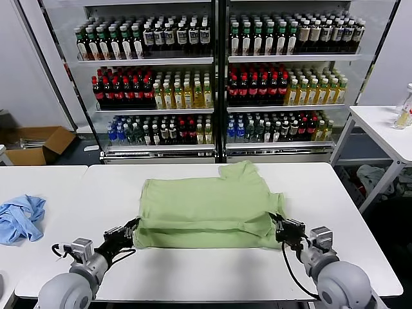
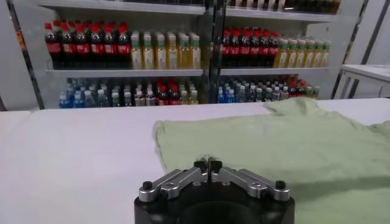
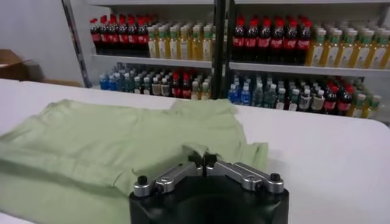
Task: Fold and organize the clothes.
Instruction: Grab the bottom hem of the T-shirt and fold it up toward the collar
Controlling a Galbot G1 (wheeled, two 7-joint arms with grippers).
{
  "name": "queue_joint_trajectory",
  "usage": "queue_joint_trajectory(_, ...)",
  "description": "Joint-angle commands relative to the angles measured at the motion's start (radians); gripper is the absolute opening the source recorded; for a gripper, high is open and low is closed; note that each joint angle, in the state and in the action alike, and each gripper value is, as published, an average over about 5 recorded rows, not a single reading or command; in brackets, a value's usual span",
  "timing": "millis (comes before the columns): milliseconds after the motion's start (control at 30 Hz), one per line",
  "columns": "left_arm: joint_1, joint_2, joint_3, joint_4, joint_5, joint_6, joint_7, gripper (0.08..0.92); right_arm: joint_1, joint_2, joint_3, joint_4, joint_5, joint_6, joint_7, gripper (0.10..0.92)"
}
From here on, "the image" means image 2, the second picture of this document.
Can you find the small red-capped cola bottle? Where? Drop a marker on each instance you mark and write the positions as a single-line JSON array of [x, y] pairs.
[[292, 90], [301, 90], [174, 96], [163, 96]]

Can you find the small white side table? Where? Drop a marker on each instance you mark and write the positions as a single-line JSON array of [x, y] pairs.
[[365, 71]]

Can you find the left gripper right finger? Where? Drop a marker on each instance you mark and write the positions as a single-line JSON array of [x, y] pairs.
[[250, 185]]

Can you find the light green polo shirt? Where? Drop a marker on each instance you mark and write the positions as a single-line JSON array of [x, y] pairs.
[[274, 146]]

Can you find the small dark-label tea bottle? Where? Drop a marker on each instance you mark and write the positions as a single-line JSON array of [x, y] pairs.
[[139, 99], [150, 98], [276, 94], [284, 93]]

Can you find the small clear water bottle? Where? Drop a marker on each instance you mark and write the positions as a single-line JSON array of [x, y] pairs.
[[102, 99], [241, 95], [89, 100]]

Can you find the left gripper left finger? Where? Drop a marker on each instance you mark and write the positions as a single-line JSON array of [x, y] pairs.
[[173, 185]]

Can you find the white cabinet shelf board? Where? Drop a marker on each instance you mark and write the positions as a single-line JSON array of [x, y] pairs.
[[274, 71], [122, 6], [280, 14], [122, 73]]

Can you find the white glass-door drinks cabinet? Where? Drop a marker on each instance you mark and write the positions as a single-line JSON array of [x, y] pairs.
[[317, 30], [91, 18]]

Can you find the small blue water bottle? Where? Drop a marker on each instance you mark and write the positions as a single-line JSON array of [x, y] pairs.
[[221, 96], [63, 102], [231, 96], [78, 101]]

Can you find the small white-label tea bottle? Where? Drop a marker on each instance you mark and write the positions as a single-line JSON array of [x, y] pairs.
[[268, 95], [115, 100], [127, 99], [260, 95]]

